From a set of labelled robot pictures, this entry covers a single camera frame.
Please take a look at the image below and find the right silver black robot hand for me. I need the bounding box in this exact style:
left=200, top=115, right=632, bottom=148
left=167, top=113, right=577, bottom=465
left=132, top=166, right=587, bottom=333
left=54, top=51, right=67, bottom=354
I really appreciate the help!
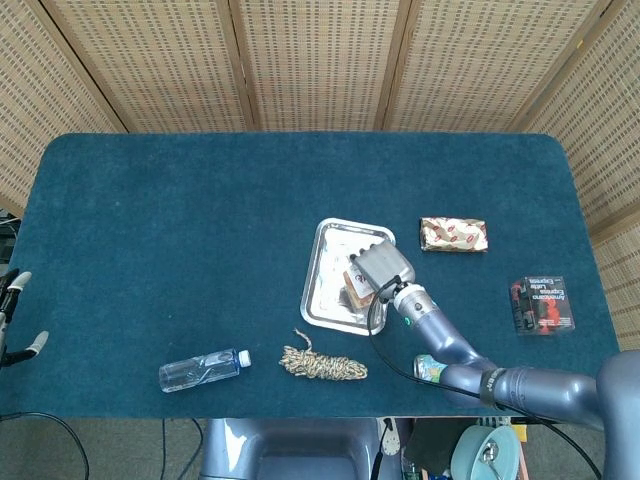
left=348, top=239, right=417, bottom=304

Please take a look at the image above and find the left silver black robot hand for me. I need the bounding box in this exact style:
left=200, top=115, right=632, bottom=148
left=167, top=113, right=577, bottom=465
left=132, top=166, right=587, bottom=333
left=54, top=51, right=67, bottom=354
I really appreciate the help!
left=0, top=271, right=50, bottom=369

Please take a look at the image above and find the small brown and white packet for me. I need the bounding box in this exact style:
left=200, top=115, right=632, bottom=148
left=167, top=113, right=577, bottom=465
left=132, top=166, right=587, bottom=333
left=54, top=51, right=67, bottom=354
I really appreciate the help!
left=341, top=264, right=384, bottom=312

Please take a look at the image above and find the silver metal tray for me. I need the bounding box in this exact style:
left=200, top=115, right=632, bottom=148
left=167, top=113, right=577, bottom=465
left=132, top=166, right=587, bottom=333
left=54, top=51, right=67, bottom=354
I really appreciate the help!
left=299, top=217, right=399, bottom=337

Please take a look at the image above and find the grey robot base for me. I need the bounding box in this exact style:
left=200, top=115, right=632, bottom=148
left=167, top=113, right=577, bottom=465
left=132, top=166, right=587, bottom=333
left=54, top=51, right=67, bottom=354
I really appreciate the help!
left=198, top=417, right=407, bottom=480

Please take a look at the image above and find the gold red wrapped snack pack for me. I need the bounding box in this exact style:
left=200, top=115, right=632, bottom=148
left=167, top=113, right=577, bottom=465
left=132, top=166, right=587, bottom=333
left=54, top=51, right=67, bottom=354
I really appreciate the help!
left=418, top=216, right=489, bottom=255

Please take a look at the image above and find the light blue drink can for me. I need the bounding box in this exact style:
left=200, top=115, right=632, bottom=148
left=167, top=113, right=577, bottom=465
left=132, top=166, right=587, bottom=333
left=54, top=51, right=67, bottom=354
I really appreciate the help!
left=412, top=353, right=450, bottom=385

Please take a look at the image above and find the black red coffee box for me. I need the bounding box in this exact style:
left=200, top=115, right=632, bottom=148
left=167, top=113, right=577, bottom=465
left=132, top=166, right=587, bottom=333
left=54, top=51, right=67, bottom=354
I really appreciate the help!
left=509, top=274, right=576, bottom=337

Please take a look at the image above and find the dark green bag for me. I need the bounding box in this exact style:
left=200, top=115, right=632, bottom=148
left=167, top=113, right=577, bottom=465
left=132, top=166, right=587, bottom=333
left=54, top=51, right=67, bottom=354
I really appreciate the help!
left=402, top=418, right=466, bottom=479

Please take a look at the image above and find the blue carpet table cover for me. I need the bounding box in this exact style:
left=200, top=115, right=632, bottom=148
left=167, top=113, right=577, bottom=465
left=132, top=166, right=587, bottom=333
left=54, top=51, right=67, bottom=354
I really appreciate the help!
left=0, top=132, right=621, bottom=420

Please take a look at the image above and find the clear plastic water bottle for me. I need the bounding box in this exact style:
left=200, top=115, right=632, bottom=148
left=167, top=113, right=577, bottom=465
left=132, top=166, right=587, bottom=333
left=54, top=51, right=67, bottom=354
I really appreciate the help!
left=158, top=348, right=252, bottom=394

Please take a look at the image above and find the woven bamboo folding screen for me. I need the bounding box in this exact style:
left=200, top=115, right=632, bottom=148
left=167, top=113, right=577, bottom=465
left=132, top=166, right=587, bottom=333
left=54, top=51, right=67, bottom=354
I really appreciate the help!
left=0, top=0, right=640, bottom=351

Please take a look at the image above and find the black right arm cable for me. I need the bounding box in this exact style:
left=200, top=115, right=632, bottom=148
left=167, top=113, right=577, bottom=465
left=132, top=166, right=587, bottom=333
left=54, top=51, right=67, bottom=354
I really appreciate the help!
left=366, top=275, right=604, bottom=480

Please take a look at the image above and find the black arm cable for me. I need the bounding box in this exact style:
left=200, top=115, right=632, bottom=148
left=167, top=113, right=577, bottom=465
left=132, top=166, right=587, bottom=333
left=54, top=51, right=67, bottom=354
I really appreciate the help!
left=0, top=411, right=91, bottom=480
left=366, top=275, right=604, bottom=480

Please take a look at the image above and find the beige braided rope bundle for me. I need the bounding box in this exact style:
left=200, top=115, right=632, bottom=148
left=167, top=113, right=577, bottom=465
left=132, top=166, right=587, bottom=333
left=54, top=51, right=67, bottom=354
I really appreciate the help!
left=278, top=328, right=369, bottom=382

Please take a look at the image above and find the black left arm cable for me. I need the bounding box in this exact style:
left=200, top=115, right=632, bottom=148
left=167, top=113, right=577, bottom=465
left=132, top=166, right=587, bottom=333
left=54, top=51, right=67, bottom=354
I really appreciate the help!
left=0, top=411, right=91, bottom=480

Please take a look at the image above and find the white paddle with black handle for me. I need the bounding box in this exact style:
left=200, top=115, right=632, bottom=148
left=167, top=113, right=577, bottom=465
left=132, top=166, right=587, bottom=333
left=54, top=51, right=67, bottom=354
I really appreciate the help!
left=368, top=417, right=402, bottom=480

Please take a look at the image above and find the thin black floor cable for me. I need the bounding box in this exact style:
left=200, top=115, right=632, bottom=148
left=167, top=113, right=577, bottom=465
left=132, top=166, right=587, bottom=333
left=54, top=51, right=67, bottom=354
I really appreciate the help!
left=159, top=418, right=205, bottom=480

